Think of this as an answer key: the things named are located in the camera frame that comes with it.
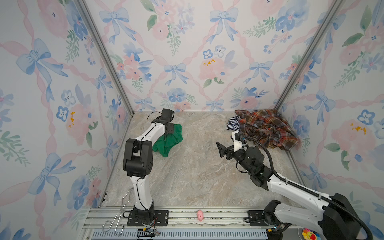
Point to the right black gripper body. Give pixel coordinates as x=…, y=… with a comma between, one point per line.
x=240, y=156

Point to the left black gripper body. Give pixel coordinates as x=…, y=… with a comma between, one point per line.
x=172, y=128

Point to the green cloth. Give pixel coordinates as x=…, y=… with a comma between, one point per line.
x=165, y=143

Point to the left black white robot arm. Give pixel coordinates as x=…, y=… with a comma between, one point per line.
x=138, y=164

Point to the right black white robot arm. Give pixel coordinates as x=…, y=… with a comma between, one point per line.
x=331, y=216

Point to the blue white striped cloth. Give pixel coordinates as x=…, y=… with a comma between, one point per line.
x=233, y=123

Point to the red plaid cloth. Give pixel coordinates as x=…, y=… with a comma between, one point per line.
x=269, y=127

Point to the pink pig toy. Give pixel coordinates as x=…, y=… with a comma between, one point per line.
x=200, y=215

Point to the colourful flower toy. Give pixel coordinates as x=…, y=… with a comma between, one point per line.
x=308, y=234

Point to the metal tongs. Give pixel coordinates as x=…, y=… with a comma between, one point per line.
x=118, y=227

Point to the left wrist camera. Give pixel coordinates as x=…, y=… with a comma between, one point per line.
x=166, y=117

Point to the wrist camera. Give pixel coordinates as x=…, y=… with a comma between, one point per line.
x=166, y=117
x=239, y=141

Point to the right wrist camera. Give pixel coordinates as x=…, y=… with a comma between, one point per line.
x=239, y=141

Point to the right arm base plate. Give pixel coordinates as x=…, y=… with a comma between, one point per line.
x=256, y=218

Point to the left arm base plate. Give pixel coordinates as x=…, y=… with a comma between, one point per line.
x=159, y=218

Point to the aluminium rail frame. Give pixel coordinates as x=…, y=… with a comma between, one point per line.
x=226, y=223

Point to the left corner aluminium post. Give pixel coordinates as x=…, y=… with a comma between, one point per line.
x=95, y=34

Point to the corner aluminium post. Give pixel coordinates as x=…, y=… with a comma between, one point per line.
x=311, y=49
x=95, y=34

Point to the right corner aluminium post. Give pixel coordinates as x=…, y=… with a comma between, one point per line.
x=311, y=49

